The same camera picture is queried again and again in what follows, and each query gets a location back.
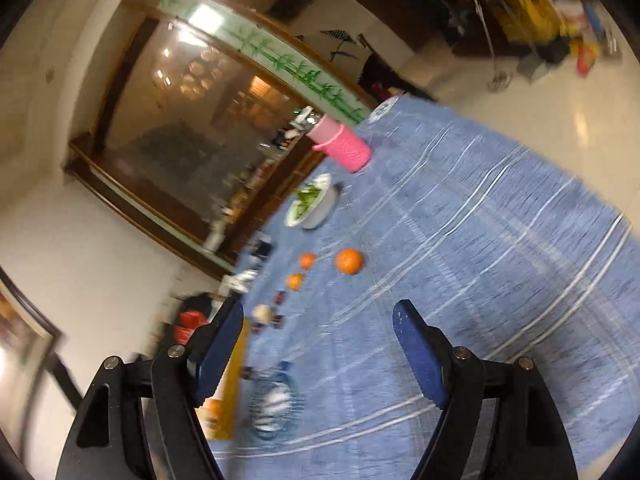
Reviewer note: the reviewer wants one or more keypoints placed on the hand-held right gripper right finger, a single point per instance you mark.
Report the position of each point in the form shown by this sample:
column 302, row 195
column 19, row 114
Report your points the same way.
column 420, row 355

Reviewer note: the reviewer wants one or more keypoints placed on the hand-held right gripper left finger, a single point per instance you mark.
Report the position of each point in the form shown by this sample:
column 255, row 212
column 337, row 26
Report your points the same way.
column 220, row 355

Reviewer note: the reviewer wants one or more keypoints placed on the yellow rimmed tray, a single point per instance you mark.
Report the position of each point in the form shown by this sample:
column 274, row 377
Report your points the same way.
column 232, row 385

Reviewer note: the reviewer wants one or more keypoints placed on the white fruit chunk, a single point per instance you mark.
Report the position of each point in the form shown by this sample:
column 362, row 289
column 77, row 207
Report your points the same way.
column 262, row 313

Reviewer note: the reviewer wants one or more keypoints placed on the large orange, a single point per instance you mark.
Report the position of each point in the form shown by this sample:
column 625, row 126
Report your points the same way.
column 350, row 261

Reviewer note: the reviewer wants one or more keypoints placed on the red plastic bag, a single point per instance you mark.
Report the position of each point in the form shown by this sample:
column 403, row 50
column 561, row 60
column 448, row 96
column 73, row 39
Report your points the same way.
column 192, row 320

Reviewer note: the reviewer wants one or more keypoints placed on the white gloves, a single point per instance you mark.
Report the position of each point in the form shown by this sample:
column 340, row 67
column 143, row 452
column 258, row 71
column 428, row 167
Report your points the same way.
column 242, row 280

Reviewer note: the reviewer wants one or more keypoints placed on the black round tin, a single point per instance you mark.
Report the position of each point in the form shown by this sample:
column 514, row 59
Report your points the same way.
column 262, row 249

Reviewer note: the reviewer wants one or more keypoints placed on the white bowl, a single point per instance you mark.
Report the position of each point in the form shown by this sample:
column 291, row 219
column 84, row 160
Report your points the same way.
column 320, row 207

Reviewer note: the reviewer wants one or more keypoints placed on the green leaves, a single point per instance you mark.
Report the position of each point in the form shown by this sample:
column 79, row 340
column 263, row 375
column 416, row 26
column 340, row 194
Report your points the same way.
column 306, row 197

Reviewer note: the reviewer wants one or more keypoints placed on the bottle with pink sleeve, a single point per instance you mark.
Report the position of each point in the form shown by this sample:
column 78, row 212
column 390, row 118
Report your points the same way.
column 342, row 147

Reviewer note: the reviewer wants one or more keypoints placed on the glass partition with bamboo print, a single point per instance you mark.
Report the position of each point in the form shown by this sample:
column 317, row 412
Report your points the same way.
column 200, row 125

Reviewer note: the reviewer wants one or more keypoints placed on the metal floor stand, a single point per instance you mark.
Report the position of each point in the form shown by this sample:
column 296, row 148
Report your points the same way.
column 487, row 45

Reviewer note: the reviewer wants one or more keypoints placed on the white plastic bucket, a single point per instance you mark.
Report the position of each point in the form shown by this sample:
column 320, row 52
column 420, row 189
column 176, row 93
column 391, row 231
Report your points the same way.
column 570, row 12

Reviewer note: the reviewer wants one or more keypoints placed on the framed wall picture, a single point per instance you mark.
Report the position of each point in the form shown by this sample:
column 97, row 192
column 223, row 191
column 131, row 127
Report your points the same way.
column 20, row 325

